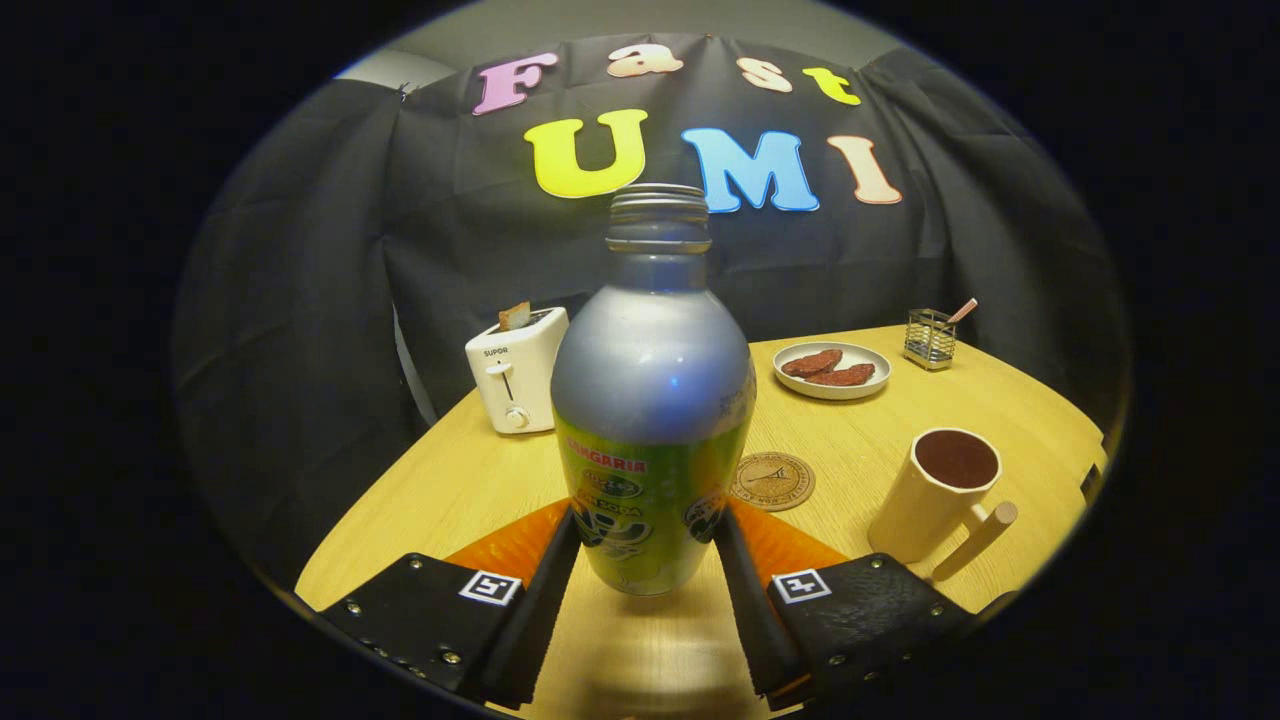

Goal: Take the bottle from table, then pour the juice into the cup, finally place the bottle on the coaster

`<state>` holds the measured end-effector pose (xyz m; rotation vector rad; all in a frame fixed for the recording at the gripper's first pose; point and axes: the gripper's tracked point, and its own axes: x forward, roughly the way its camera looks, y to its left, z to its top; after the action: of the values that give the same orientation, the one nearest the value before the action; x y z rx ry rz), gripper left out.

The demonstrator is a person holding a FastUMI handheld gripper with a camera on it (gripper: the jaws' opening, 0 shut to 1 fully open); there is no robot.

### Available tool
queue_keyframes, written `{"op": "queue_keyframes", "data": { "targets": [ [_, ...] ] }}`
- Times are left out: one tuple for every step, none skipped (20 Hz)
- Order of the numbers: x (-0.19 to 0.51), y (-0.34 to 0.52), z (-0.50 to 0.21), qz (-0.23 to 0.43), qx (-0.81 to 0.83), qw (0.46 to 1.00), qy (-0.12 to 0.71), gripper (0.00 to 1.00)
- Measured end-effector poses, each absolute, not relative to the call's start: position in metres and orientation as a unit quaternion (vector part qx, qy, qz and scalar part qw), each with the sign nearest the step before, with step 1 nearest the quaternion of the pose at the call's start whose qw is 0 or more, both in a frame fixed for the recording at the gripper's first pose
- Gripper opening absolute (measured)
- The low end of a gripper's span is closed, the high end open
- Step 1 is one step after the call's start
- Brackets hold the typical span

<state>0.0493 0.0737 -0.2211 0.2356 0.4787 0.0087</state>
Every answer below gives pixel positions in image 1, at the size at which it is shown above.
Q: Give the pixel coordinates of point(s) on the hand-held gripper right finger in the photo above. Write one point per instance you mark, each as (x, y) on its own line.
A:
(750, 620)

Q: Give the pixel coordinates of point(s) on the round cork coaster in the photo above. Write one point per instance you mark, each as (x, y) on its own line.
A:
(775, 482)

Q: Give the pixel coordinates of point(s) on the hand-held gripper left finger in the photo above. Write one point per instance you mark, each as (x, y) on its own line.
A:
(535, 620)

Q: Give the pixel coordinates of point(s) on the white toaster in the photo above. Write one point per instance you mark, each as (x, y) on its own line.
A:
(530, 380)

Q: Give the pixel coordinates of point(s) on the black backdrop cloth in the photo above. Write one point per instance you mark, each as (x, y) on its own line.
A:
(300, 300)

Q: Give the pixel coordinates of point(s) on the bread slice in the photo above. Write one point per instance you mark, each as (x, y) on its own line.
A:
(515, 316)

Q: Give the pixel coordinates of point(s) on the wooden table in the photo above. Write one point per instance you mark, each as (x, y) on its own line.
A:
(470, 480)

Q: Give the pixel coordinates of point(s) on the silver green juice bottle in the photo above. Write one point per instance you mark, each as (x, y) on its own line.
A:
(650, 380)

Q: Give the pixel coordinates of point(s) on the white round plate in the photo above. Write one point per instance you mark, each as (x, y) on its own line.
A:
(835, 393)

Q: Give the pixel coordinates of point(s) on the red meat slice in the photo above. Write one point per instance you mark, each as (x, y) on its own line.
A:
(812, 362)
(848, 376)

